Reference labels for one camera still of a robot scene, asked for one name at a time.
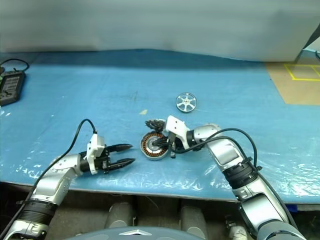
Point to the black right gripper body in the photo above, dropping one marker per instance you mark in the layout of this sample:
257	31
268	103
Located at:
175	145

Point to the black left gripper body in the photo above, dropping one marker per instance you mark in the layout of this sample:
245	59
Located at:
103	163

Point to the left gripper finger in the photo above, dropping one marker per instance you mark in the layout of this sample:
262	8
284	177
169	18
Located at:
120	147
122	164

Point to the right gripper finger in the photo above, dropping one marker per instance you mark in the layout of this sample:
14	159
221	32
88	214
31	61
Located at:
163	147
161	142

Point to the motor stator with copper windings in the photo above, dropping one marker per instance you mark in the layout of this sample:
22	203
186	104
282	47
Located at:
147	150

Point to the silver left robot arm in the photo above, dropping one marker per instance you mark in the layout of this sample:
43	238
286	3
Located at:
50	180

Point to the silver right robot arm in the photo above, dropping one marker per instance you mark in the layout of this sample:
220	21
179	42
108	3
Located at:
225	150

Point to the silver spoked rotor cap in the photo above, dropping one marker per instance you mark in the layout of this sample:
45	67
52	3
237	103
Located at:
186	101

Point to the grey rounded robot leg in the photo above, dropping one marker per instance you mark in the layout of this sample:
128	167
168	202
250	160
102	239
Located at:
193	220
120	215

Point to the blue plastic table sheet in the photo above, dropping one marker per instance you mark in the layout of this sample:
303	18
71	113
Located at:
100	100

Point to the grey robot torso with logo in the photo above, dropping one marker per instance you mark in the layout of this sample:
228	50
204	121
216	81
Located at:
112	235

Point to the white crumpled wrap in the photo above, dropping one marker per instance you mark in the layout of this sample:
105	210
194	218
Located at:
236	228

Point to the white backdrop sheet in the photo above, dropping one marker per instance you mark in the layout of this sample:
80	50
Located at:
160	25

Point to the black power supply box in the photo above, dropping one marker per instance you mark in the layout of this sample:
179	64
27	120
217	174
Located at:
11	87

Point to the brown cardboard board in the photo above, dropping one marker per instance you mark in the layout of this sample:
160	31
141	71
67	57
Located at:
297	92

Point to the black tripod leg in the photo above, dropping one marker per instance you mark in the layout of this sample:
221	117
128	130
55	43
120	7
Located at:
313	37

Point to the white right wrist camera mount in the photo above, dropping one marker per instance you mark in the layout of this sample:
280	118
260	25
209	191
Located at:
176	125

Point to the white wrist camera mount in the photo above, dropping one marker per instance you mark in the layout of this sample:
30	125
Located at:
176	125
96	143

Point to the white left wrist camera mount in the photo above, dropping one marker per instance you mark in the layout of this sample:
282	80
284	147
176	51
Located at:
96	143

